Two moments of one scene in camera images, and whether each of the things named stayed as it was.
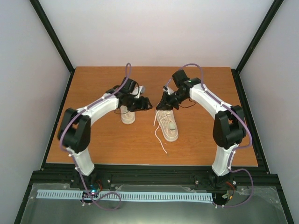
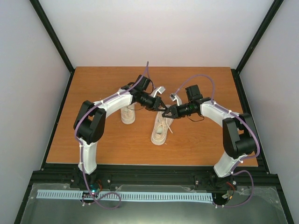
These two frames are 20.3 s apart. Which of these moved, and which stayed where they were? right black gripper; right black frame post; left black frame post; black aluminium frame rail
Moved: right black gripper
Stayed: right black frame post; black aluminium frame rail; left black frame post
